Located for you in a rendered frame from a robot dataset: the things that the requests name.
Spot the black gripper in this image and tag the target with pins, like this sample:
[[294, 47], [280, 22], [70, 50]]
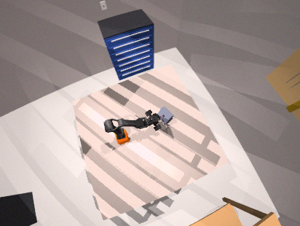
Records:
[[157, 127]]

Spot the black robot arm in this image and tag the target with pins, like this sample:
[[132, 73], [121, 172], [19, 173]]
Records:
[[139, 123]]

